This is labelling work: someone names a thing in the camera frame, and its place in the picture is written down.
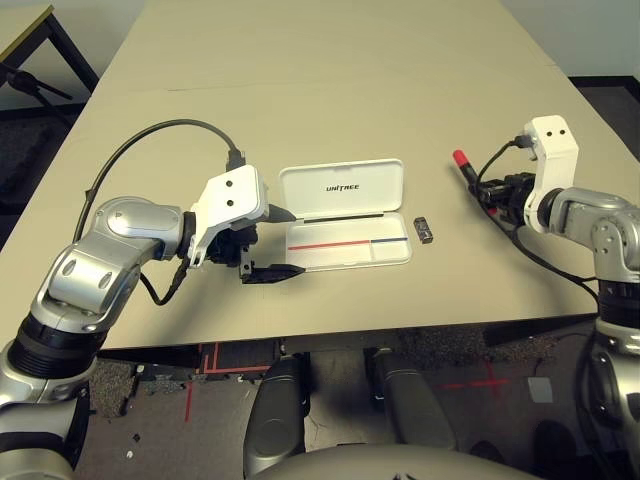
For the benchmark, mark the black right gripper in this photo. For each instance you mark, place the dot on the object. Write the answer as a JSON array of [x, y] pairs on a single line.
[[510, 195]]

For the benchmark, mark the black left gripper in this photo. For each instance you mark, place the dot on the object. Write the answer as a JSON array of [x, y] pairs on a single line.
[[227, 247]]

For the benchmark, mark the red and black marker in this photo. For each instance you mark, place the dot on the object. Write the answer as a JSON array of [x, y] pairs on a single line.
[[461, 157]]

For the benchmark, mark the small black sharpener block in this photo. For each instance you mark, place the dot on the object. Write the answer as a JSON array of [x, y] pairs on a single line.
[[424, 231]]

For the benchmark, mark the white hinged pencil case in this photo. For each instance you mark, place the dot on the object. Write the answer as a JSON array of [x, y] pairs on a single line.
[[345, 190]]

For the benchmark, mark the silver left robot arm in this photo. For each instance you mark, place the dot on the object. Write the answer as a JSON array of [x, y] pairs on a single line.
[[90, 260]]

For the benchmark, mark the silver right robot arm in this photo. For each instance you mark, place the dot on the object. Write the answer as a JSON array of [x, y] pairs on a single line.
[[600, 220]]

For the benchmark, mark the grey robot left leg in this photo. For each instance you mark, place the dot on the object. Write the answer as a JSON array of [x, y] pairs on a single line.
[[275, 420]]

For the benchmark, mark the grey robot leg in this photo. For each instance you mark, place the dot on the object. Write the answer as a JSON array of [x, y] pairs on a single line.
[[275, 420], [412, 405]]

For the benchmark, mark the grey floor square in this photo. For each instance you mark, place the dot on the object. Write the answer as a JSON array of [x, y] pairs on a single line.
[[541, 390]]

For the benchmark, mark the grey robot right leg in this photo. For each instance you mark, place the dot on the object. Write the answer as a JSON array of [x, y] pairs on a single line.
[[412, 405]]

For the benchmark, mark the grey robot torso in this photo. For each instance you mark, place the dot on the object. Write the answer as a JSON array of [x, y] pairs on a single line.
[[380, 465]]

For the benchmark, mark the black bystander shoe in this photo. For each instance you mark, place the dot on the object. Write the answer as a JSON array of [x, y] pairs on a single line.
[[554, 445], [486, 452]]

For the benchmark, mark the black tripod stand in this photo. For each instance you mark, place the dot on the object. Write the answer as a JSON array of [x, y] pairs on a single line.
[[30, 82]]

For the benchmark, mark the yellow-edged side table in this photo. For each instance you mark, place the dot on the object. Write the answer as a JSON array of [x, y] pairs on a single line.
[[20, 25]]

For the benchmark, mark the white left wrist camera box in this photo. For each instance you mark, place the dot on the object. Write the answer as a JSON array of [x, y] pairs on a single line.
[[235, 195]]

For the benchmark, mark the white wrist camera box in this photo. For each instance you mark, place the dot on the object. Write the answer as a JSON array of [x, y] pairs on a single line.
[[235, 195], [555, 150]]

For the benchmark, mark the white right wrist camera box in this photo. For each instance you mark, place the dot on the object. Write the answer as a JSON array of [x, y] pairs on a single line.
[[555, 150]]

